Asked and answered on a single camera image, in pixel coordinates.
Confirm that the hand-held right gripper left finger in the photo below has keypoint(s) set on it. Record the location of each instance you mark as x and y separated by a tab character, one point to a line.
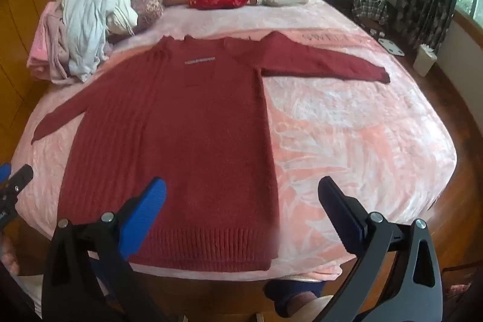
145	209

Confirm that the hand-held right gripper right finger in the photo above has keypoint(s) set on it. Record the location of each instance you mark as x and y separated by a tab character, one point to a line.
339	209

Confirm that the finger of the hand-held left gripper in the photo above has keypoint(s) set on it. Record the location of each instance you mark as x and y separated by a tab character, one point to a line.
20	180
3	174

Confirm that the dark red knit sweater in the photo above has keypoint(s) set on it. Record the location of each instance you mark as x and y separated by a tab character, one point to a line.
181	137

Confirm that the person's left hand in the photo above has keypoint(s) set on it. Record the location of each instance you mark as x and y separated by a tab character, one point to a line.
9	258

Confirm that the pink floral bed blanket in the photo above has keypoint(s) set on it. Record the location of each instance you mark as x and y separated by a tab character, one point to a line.
339	137

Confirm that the blue slipper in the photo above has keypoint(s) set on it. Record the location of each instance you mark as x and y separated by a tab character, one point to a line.
290	292

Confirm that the pink folded cloth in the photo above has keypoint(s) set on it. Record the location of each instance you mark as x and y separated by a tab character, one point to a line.
36	50

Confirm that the mauve garment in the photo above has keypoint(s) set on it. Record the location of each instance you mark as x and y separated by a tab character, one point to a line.
56	50

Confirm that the yellow wooden wardrobe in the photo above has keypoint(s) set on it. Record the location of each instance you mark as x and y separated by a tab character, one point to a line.
19	24

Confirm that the white ribbed knit garment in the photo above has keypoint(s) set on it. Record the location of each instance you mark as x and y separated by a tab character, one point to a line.
85	27

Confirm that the white bathroom scale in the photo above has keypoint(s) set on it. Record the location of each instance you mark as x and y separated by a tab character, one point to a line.
392	48

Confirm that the white waste bin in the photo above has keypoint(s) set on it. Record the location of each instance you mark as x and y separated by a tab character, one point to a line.
424	60

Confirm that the cream garment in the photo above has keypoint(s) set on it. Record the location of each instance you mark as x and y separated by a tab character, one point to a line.
124	10

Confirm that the pink embroidered pillow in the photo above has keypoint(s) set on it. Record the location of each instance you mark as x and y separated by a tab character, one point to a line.
151	3

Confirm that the grey plaid garment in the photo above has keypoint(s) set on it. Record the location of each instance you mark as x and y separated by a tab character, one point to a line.
369	5

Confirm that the bright red cloth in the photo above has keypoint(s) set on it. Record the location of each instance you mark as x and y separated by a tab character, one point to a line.
219	0

